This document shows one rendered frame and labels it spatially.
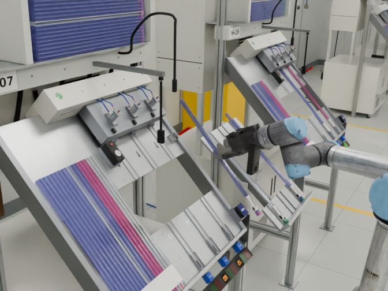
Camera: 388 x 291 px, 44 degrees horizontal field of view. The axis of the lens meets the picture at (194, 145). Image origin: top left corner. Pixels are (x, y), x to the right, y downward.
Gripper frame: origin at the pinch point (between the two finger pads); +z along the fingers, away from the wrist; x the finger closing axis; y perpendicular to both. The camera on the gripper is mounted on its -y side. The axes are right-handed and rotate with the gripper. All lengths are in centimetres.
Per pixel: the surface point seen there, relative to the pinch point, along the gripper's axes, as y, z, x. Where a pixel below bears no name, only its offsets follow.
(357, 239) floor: -103, 33, -145
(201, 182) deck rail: -8.1, 14.8, -2.2
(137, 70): 38.4, -0.6, 23.1
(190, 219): -15.5, 8.9, 17.6
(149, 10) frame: 60, 8, -4
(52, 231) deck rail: 4, 13, 66
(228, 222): -24.6, 7.4, 0.9
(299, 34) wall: 55, 225, -607
